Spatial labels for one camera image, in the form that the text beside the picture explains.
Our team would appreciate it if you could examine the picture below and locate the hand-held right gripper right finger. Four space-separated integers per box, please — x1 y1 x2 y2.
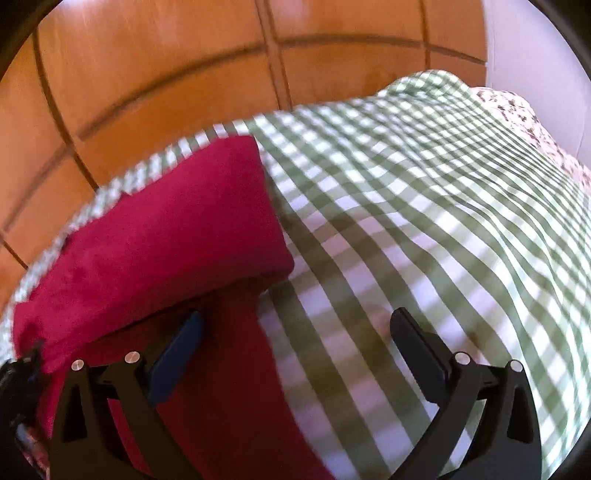
390 308 542 480

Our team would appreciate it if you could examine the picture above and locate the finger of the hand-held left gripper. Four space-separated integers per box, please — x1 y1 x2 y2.
16 342 47 374

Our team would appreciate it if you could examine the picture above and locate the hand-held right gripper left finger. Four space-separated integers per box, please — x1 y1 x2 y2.
50 310 205 480

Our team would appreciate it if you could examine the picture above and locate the dark red garment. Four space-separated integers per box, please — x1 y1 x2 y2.
11 135 335 480

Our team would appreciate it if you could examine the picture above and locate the person's left forearm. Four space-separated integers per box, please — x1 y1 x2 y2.
14 422 51 480

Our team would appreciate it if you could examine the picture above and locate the green checked blanket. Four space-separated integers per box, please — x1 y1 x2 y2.
0 69 591 480

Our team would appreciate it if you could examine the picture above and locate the floral bed sheet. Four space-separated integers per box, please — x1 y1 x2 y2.
475 87 591 185

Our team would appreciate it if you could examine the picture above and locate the wooden wardrobe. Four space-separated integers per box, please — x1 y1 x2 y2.
0 0 491 305

